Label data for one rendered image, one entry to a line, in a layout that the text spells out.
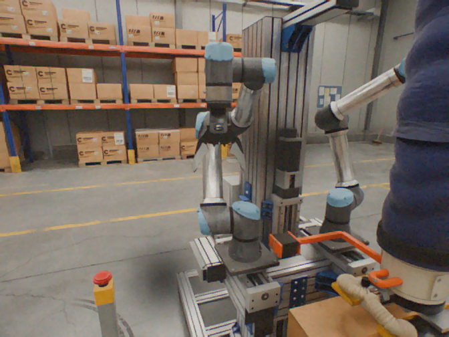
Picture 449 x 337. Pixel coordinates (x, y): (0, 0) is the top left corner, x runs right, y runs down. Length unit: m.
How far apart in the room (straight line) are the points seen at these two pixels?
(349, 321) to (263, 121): 0.84
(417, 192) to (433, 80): 0.27
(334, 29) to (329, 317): 11.20
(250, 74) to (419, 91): 0.43
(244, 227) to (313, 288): 0.53
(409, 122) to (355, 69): 11.63
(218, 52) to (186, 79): 6.98
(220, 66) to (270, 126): 0.57
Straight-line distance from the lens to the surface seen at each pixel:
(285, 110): 1.28
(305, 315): 1.11
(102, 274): 1.19
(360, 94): 1.28
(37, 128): 9.17
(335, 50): 11.80
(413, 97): 0.83
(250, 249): 1.14
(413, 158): 0.84
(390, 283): 0.94
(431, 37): 0.83
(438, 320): 1.03
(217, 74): 0.73
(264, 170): 1.26
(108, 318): 1.27
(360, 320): 1.17
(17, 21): 8.02
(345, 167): 1.46
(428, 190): 0.84
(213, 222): 1.07
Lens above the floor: 1.69
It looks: 15 degrees down
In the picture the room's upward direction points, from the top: straight up
